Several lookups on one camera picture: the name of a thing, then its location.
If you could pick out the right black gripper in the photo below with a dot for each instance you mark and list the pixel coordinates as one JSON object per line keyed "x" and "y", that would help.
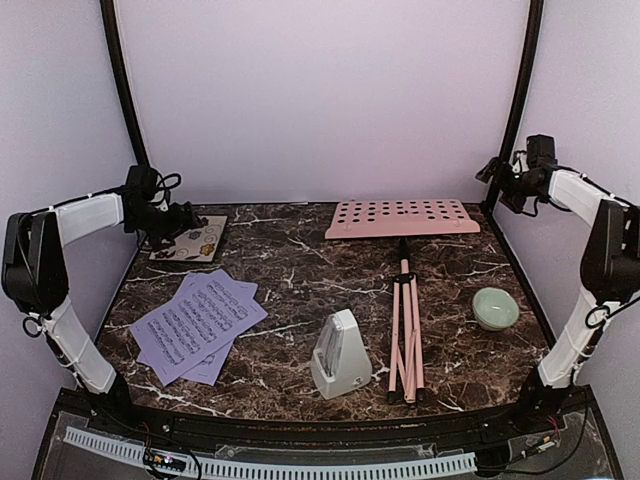
{"x": 490, "y": 171}

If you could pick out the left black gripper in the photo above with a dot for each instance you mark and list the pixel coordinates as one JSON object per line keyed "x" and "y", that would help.
{"x": 178, "y": 226}

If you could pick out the purple sheet music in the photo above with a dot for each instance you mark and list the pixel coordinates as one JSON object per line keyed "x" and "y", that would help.
{"x": 207, "y": 315}
{"x": 207, "y": 371}

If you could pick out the pink music stand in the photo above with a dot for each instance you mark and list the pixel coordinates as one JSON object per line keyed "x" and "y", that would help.
{"x": 402, "y": 219}

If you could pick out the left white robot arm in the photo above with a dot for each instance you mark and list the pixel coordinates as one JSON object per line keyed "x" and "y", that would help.
{"x": 34, "y": 274}

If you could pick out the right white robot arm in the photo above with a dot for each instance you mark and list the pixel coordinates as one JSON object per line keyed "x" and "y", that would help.
{"x": 609, "y": 267}

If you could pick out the floral ceramic tile coaster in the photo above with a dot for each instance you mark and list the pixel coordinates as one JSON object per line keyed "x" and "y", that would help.
{"x": 197, "y": 245}

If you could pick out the pale green bowl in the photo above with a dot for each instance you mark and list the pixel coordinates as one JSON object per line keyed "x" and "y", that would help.
{"x": 495, "y": 309}

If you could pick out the white metronome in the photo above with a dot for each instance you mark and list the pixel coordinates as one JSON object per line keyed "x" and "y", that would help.
{"x": 339, "y": 362}

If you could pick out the small circuit board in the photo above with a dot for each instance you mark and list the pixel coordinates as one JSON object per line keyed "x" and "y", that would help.
{"x": 163, "y": 462}

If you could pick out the right black frame post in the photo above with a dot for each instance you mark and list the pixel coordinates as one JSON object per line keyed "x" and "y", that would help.
{"x": 533, "y": 26}

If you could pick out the black frame post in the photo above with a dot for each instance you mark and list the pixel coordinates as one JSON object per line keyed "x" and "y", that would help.
{"x": 533, "y": 26}
{"x": 119, "y": 72}

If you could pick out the left black frame post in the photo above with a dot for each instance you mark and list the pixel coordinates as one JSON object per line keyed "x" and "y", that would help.
{"x": 119, "y": 72}

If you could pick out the white slotted cable duct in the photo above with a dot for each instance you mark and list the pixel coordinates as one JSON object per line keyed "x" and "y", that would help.
{"x": 130, "y": 452}

